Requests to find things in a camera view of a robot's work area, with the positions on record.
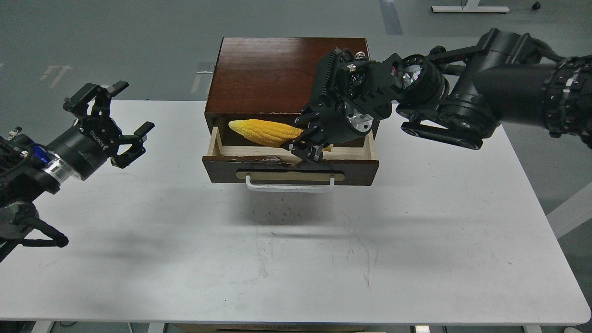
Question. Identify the white stand base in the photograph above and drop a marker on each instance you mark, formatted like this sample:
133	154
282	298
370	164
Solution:
470	6

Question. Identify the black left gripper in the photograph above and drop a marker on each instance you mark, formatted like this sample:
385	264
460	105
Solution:
86	146

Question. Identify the dark wooden cabinet box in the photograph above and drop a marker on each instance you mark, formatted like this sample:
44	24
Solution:
268	78

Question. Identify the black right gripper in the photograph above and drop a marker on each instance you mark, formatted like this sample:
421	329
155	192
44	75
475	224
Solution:
326	125

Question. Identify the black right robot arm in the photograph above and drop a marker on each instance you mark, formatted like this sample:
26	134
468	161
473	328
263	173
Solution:
458	97

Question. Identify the wooden drawer with white handle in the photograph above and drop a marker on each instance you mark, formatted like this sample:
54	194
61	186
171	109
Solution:
355	163

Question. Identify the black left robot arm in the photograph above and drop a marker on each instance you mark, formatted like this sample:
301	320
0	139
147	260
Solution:
29	169

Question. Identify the yellow corn cob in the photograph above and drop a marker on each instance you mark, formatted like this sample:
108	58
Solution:
267	133

